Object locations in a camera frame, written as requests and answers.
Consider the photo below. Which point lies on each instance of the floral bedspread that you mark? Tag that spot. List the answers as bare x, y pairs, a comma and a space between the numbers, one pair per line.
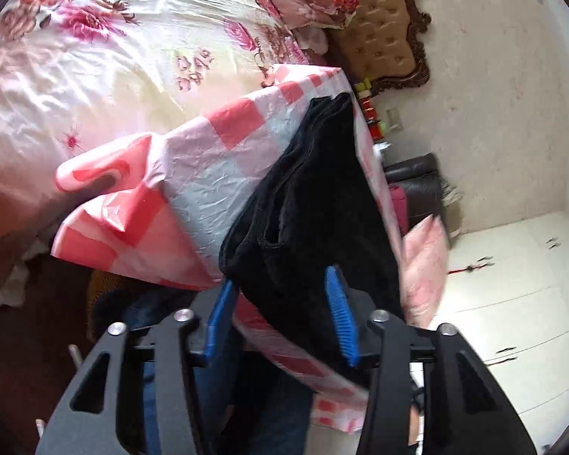
123, 57

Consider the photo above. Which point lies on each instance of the tufted carved wooden headboard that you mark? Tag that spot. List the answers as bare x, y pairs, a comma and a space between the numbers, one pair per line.
384, 23

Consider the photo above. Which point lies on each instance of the pink checkered tablecloth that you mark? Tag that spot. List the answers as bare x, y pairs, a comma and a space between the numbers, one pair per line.
218, 185

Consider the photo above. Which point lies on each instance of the black leather sofa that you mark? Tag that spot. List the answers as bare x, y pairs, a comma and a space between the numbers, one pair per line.
419, 185

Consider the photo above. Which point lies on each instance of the yellow-lidded bottle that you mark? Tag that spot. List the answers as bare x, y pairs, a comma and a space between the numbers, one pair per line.
362, 87

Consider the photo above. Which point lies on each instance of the person's blue jeans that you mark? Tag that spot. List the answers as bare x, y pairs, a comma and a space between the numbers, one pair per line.
275, 417

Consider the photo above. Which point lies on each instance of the white wardrobe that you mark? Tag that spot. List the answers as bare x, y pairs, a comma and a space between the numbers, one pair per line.
517, 303

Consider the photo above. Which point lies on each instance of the wall socket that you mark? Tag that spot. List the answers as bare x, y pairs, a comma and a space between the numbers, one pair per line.
394, 120

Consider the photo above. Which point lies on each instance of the pink patterned pillow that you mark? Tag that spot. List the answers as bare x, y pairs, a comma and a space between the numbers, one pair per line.
424, 270

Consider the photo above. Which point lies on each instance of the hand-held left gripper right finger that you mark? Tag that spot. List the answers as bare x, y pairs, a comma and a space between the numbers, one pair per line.
342, 318

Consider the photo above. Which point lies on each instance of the red jar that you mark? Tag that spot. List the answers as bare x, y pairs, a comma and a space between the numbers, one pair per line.
369, 110

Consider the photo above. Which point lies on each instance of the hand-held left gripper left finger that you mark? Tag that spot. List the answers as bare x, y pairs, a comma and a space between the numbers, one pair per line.
219, 318

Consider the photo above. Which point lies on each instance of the magenta cushion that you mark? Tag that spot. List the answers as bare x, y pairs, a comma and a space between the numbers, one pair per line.
399, 208

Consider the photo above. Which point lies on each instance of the black pants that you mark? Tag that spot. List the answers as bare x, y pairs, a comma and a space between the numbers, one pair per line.
313, 208

